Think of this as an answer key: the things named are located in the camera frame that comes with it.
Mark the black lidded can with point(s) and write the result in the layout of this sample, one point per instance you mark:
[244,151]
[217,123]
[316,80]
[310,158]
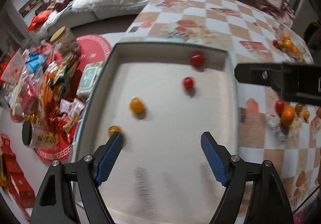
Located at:
[35,136]

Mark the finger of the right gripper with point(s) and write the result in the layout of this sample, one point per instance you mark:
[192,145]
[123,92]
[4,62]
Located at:
[264,74]

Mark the large orange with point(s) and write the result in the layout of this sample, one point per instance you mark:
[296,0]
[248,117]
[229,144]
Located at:
[287,116]

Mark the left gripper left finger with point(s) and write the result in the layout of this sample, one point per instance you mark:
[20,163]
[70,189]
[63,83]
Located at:
[55,203]

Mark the pile of snack packets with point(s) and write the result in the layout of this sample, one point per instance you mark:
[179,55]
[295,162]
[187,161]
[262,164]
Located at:
[36,82]

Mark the brownish cherry tomato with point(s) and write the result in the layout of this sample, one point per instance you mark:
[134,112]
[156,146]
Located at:
[298,108]

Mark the yellow cherry tomato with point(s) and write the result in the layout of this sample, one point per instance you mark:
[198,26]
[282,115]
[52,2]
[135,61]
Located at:
[306,115]

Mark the yellow-brown tomato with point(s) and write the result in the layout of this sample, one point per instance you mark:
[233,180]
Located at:
[114,129]

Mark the red round tray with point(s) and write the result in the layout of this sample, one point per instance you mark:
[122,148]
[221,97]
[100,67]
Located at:
[93,48]

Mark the shallow grey white tray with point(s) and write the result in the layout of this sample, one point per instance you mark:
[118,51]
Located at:
[161,174]

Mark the snack jar wooden lid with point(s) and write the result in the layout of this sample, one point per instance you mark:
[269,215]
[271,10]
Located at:
[65,46]

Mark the red tomato beside orange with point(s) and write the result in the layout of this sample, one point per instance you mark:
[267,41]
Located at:
[279,106]

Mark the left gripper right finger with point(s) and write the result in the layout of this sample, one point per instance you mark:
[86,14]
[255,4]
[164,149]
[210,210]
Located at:
[268,201]

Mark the red gift box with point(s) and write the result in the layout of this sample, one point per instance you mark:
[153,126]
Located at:
[14,178]

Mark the red cherry tomato with stem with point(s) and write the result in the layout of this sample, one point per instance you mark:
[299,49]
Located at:
[197,60]

